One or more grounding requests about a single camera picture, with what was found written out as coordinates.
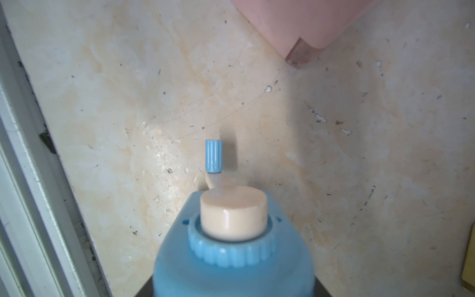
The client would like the pink pencil sharpener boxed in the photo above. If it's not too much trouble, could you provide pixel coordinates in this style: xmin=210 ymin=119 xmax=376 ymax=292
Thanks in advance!
xmin=232 ymin=0 xmax=376 ymax=68

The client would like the aluminium mounting rail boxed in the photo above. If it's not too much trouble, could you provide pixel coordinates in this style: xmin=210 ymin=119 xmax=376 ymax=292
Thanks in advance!
xmin=1 ymin=16 xmax=110 ymax=297

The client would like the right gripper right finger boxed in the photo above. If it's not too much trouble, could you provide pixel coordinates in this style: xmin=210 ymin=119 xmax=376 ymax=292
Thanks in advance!
xmin=313 ymin=277 xmax=332 ymax=297

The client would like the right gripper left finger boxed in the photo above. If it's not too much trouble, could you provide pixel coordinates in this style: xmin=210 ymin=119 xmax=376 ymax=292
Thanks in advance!
xmin=135 ymin=277 xmax=154 ymax=297

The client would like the blue pencil sharpener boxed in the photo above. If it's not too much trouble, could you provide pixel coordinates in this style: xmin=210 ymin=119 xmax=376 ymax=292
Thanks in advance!
xmin=152 ymin=140 xmax=315 ymax=297

